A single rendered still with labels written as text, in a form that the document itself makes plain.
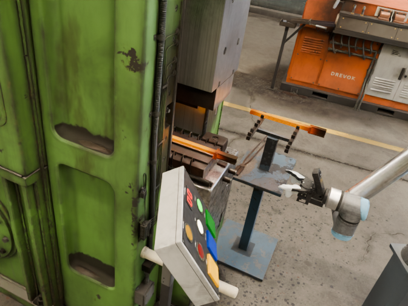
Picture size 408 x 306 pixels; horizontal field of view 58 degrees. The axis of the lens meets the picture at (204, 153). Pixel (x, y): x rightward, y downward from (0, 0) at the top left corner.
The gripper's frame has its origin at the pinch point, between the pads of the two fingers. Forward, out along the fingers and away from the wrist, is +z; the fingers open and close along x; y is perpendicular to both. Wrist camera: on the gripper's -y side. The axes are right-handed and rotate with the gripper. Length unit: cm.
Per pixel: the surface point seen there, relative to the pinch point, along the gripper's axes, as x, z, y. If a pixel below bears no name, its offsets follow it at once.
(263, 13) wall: 739, 197, 94
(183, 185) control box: -52, 25, -20
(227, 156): -1.3, 25.8, -1.4
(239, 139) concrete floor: 184, 64, 100
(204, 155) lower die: -2.9, 36.0, 0.7
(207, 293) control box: -69, 7, 1
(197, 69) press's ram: -17, 39, -44
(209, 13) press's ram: -17, 37, -64
